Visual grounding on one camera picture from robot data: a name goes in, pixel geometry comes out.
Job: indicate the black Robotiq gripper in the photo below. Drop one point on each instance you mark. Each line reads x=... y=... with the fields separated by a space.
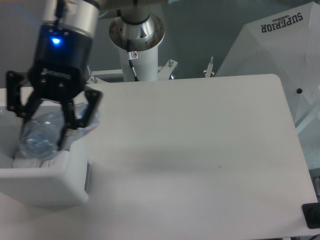
x=61 y=57

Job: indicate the clear plastic water bottle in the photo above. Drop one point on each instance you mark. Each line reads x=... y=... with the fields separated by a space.
x=40 y=135

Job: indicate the clear plastic bag printed label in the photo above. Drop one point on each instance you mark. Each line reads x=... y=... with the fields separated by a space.
x=22 y=162

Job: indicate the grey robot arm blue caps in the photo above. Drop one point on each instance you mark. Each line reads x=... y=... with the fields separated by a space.
x=82 y=16

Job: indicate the white plastic trash can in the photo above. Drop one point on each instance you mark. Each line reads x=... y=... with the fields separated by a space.
x=64 y=184

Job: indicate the white Superior umbrella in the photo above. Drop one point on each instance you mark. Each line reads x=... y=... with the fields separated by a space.
x=286 y=44

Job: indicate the black device at table corner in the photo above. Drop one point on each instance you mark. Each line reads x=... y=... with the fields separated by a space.
x=311 y=212

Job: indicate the white pedestal base frame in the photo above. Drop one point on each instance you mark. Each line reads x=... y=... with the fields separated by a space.
x=165 y=72

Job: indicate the black gripper cable plug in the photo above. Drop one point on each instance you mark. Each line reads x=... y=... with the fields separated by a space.
x=59 y=11

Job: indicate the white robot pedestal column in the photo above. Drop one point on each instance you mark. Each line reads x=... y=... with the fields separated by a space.
x=137 y=45

